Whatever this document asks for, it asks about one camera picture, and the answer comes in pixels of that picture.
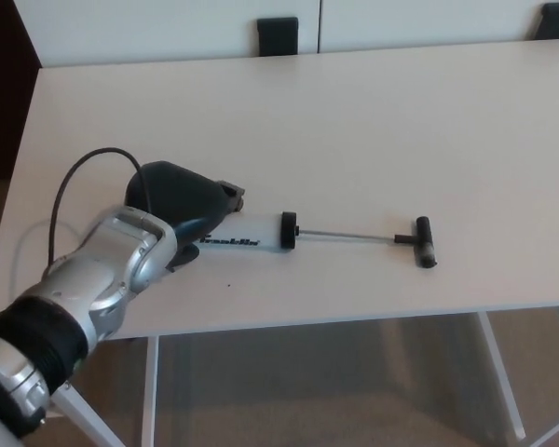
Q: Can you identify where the dark brown door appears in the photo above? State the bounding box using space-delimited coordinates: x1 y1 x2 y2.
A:
0 0 44 181

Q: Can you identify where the white cabinet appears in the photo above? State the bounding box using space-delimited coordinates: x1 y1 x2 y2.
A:
12 0 559 71

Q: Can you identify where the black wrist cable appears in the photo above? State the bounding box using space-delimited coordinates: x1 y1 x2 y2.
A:
46 146 153 269

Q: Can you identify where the white desk leg frame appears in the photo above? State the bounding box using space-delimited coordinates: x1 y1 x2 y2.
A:
476 310 559 447
50 335 161 447

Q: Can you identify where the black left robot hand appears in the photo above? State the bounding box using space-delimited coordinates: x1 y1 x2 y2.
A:
123 159 248 275

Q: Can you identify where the white Franklin air pump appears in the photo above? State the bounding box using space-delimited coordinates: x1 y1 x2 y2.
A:
198 210 439 271

